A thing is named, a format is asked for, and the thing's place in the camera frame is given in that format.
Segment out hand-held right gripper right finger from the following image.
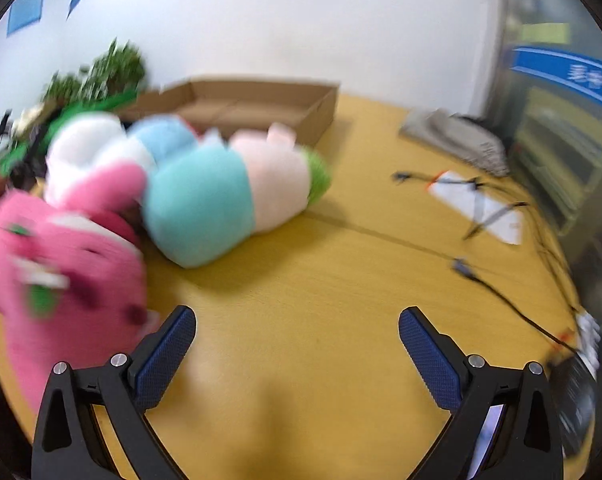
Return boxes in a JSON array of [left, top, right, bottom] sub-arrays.
[[398, 306, 566, 480]]

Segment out white and light blue plush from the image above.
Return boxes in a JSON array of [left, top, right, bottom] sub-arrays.
[[45, 114, 202, 206]]

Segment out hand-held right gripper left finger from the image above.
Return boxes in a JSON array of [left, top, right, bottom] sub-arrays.
[[31, 305, 198, 480]]

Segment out pink strawberry bear plush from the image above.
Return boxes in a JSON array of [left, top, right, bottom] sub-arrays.
[[0, 162, 156, 413]]

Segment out blue wall poster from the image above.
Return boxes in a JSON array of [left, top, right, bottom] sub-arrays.
[[6, 0, 49, 37]]

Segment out green potted plants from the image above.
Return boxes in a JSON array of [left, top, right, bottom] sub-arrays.
[[42, 37, 149, 107]]

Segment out black cable with clips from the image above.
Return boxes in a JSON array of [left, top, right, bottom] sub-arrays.
[[392, 171, 532, 241]]

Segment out teal and pale pink plush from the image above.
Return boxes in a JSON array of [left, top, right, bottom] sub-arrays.
[[142, 124, 332, 268]]

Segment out white plug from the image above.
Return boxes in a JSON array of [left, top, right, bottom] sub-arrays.
[[575, 311, 602, 368]]

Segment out black cable with connector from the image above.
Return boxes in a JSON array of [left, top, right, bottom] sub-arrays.
[[452, 257, 582, 356]]

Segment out grey desk device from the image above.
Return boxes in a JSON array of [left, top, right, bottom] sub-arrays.
[[400, 108, 512, 177]]

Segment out cabinet with blue sign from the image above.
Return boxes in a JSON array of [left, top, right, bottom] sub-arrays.
[[491, 45, 602, 246]]

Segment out white paper sheet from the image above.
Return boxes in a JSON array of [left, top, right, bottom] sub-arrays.
[[427, 170, 525, 246]]

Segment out black flat device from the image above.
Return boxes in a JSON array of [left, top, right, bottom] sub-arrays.
[[550, 350, 602, 461]]

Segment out green object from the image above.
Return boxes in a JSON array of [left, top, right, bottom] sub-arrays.
[[0, 87, 142, 173]]

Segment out cardboard box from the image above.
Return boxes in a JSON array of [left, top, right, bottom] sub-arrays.
[[118, 76, 340, 148]]

